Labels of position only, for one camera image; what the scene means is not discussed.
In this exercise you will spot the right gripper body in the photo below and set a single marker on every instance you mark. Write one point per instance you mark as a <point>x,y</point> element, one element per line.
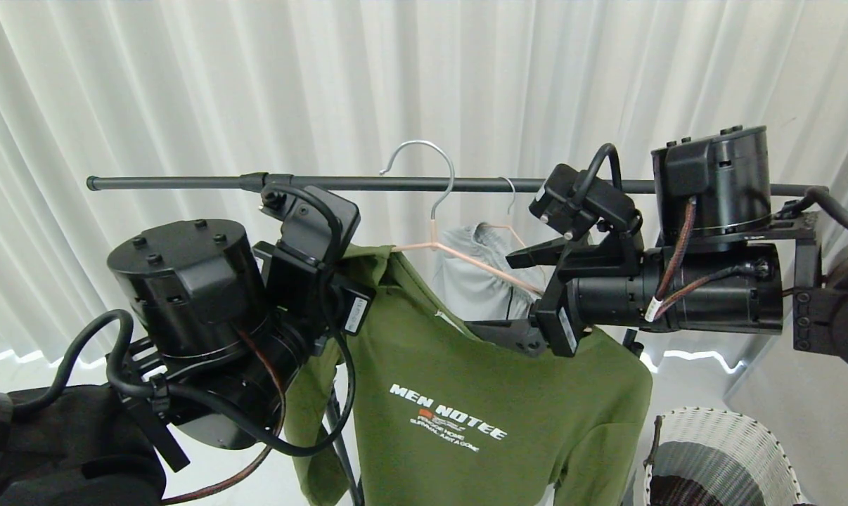
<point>712,295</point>

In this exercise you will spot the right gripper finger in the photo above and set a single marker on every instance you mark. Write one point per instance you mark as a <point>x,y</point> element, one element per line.
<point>547,254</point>
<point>515,336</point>

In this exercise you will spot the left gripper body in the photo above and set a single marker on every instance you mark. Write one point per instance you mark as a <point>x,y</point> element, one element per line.
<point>350,306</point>

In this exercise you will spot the green garment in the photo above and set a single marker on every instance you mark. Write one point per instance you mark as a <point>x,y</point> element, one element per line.
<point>466,379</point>

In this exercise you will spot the pink clothes hanger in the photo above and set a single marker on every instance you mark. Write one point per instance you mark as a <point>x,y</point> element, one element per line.
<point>434,225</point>
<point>514,193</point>

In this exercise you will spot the pale grey shorts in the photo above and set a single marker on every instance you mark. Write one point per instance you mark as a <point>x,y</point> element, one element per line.
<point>466,281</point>

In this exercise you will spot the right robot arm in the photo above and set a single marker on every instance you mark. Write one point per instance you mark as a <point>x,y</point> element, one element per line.
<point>726,183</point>

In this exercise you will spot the white laundry basket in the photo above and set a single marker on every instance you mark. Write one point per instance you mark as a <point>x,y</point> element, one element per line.
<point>719,457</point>

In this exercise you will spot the black clothes rack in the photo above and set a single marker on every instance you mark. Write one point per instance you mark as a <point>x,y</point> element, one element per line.
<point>185,183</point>

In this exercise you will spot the white curtain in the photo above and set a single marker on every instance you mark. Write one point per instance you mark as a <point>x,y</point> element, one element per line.
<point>255,84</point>

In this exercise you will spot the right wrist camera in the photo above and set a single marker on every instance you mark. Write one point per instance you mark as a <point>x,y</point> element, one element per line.
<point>579,204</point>

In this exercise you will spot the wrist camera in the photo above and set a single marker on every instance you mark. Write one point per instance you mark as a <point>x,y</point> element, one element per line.
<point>579,204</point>
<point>311,225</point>

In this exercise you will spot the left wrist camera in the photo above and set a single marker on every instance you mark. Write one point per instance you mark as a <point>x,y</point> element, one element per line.
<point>311,225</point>

